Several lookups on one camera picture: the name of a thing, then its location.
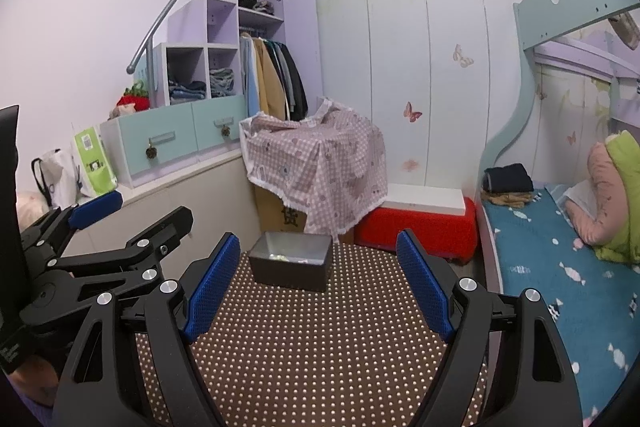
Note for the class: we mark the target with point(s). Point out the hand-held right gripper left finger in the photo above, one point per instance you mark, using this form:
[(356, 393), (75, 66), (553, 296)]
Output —
[(212, 287)]

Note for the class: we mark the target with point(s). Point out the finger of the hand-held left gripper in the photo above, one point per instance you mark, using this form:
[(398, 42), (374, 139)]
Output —
[(95, 207), (170, 224)]

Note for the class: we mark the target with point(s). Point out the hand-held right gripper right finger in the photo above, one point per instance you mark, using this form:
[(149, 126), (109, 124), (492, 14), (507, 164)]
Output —
[(425, 287)]

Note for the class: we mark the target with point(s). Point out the grey metal box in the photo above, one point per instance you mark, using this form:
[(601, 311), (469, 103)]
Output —
[(287, 274)]

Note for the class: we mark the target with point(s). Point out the person's left forearm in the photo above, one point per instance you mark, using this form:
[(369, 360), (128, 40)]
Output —
[(32, 377)]

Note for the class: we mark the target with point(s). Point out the green and white bag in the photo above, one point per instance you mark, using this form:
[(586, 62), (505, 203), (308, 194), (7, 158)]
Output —
[(95, 162)]

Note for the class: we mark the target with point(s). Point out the white tote bag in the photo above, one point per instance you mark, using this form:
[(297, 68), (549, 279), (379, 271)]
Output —
[(57, 179)]

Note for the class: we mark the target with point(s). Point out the cream cabinet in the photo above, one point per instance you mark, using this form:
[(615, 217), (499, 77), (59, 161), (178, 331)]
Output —
[(200, 187)]

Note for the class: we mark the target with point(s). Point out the red ottoman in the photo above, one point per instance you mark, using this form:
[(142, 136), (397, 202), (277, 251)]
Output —
[(415, 232)]

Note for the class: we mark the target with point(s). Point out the pine cone drawer pull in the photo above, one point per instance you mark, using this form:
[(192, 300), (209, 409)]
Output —
[(150, 152), (226, 131)]

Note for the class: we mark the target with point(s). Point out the white board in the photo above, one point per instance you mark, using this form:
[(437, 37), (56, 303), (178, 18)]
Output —
[(425, 198)]

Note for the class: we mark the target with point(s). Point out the turquoise drawer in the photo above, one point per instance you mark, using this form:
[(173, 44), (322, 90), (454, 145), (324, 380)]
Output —
[(220, 114), (160, 132)]

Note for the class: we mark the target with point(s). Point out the cardboard box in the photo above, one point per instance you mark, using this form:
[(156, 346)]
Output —
[(280, 217)]

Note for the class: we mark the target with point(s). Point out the red strawberry plush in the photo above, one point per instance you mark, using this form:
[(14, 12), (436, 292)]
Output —
[(134, 99)]

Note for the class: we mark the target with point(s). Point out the teal bed sheet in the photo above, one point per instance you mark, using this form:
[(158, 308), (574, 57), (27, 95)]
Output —
[(540, 267)]

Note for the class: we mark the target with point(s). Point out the brown polka-dot tablecloth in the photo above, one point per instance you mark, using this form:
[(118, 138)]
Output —
[(320, 347)]

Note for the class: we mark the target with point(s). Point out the tan folded cloth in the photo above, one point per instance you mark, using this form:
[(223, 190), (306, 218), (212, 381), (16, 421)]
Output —
[(510, 200)]

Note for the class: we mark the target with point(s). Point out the faint pink butterfly sticker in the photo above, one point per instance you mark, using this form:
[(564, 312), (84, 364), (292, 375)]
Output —
[(410, 165)]

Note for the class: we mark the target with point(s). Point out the dark folded clothes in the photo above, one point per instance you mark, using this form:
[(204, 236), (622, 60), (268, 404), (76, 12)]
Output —
[(507, 179)]

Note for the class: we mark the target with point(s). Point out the pink checked cloth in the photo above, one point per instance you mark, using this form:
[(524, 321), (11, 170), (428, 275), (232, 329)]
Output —
[(320, 162)]

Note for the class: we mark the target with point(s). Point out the red butterfly sticker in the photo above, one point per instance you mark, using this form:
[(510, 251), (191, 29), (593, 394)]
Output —
[(412, 112)]

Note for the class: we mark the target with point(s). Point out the white pillow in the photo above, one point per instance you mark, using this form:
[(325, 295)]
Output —
[(580, 199)]

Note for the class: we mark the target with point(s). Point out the row of hanging clothes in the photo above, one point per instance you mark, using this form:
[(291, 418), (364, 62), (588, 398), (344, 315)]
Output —
[(272, 77)]

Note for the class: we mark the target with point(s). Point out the pink quilt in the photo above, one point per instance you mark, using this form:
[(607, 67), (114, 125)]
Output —
[(600, 197)]

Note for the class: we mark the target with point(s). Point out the purple shelf unit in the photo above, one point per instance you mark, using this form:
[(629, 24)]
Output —
[(220, 22)]

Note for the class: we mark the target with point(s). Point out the white wardrobe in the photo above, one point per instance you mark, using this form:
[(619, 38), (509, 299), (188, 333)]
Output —
[(425, 72)]

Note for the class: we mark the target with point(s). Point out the green quilt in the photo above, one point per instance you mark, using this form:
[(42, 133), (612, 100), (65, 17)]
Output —
[(625, 197)]

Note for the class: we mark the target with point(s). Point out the pale butterfly sticker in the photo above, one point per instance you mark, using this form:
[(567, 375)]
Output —
[(462, 56)]

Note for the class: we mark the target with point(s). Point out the dark shelf garments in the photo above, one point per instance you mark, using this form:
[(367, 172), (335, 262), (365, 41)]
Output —
[(256, 2)]

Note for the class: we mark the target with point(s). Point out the turquoise bunk bed frame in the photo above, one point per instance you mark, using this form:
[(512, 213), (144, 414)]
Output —
[(555, 2)]

